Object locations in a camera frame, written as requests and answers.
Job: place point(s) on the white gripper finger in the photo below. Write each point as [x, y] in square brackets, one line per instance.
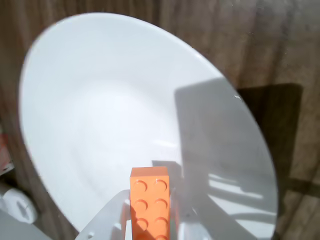
[186, 220]
[105, 220]

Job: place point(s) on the orange lego block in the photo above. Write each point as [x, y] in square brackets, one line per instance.
[150, 200]

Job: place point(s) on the white round plate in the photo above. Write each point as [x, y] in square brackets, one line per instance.
[100, 100]

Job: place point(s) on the white round plastic object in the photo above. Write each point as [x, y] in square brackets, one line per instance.
[17, 205]

